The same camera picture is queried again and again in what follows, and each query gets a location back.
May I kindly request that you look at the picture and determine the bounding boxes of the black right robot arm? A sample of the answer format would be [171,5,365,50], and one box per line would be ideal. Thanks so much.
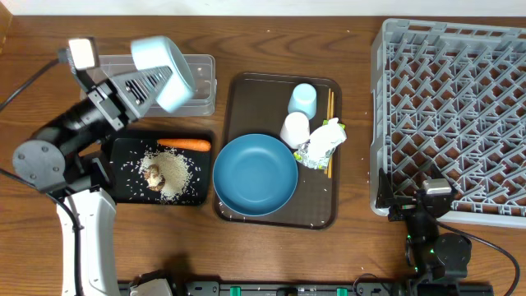
[376,165,472,295]

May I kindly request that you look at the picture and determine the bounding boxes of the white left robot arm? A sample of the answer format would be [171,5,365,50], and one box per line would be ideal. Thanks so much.
[12,66,173,295]

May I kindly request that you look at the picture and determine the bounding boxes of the pink cup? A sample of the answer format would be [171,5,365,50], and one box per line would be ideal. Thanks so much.
[279,112,311,149]

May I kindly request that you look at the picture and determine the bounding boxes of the brown food scrap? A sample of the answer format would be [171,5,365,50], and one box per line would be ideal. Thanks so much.
[143,164,165,192]

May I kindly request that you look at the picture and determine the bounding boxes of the brown serving tray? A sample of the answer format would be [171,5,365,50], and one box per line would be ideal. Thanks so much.
[214,72,342,230]

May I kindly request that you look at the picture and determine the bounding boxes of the grey dishwasher rack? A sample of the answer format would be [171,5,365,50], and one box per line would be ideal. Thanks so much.
[369,18,525,229]

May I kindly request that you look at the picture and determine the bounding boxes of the black plastic tray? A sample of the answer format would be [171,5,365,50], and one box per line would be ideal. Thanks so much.
[102,129,212,206]

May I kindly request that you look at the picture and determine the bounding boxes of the white arm base mount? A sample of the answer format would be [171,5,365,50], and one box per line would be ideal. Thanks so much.
[128,271,173,296]

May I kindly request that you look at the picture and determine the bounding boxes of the dark blue plate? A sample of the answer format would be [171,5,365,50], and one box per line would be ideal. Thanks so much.
[213,133,299,216]

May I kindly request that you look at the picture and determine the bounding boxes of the light blue bowl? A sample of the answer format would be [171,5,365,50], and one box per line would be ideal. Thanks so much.
[131,36,196,113]

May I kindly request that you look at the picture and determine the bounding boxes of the light blue cup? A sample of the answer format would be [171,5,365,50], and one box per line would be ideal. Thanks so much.
[288,83,317,120]

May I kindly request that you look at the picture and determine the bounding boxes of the clear plastic bin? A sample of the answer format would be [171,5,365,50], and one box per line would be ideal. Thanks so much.
[87,54,217,117]

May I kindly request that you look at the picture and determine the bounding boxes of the black mounting rail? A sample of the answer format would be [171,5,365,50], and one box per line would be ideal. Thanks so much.
[117,280,494,296]

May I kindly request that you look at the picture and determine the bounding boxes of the orange carrot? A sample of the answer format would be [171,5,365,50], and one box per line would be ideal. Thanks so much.
[157,139,211,152]

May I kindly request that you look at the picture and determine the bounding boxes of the pile of rice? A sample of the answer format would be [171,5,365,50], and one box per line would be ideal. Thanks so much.
[115,140,201,206]

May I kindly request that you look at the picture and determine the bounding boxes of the crumpled white paper wrapper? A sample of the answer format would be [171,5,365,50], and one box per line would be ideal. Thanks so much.
[293,118,347,170]

